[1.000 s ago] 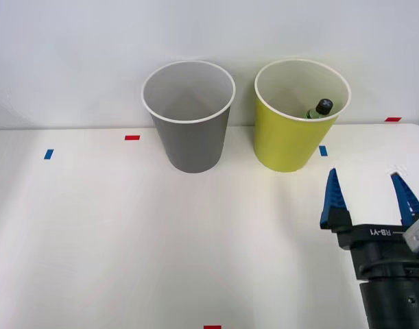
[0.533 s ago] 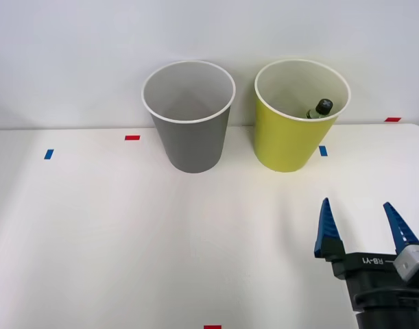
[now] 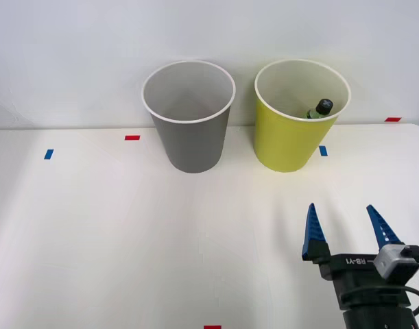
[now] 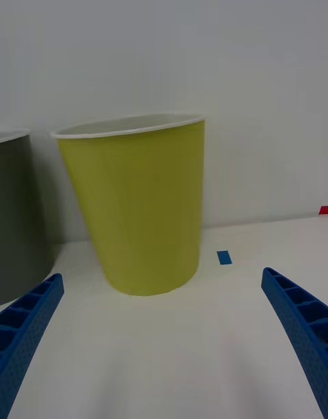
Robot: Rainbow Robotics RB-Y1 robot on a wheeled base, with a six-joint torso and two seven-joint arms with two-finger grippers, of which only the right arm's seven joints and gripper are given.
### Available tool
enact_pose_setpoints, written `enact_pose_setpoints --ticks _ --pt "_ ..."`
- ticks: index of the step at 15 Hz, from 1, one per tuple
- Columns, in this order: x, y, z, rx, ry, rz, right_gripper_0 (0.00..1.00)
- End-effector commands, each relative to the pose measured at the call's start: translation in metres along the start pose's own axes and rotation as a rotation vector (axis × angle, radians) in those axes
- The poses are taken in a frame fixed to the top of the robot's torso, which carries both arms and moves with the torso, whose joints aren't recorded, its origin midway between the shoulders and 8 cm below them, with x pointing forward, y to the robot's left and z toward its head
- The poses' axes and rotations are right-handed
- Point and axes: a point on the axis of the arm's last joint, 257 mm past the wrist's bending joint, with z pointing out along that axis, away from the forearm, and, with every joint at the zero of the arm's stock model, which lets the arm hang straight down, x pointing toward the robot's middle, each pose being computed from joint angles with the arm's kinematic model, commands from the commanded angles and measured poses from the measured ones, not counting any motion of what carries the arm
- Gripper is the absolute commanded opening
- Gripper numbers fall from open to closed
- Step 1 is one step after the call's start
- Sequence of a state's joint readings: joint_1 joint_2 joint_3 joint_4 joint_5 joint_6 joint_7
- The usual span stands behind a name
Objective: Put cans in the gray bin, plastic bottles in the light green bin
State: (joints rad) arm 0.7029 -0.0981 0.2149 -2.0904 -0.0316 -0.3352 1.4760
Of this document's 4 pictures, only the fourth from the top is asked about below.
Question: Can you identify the grey plastic waste bin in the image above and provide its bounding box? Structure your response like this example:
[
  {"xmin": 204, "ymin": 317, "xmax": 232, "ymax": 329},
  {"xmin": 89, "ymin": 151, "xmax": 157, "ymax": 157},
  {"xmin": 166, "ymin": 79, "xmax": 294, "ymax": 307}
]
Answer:
[{"xmin": 0, "ymin": 127, "xmax": 57, "ymax": 306}]

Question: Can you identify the yellow-green plastic waste bin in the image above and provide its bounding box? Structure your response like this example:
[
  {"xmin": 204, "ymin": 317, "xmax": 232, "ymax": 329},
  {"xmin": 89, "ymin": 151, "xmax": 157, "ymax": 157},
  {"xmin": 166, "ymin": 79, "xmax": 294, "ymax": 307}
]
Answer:
[{"xmin": 50, "ymin": 113, "xmax": 206, "ymax": 297}]

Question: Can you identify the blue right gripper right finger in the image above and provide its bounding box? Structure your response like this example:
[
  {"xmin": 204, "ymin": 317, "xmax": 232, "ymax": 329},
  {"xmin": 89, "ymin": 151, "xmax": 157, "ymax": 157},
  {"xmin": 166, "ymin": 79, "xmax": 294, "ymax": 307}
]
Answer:
[{"xmin": 261, "ymin": 267, "xmax": 328, "ymax": 419}]

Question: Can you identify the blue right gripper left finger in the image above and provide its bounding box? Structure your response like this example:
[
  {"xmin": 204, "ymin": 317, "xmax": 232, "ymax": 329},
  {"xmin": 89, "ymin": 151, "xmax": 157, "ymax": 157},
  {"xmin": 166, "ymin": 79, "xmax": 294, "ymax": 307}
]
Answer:
[{"xmin": 0, "ymin": 273, "xmax": 65, "ymax": 419}]

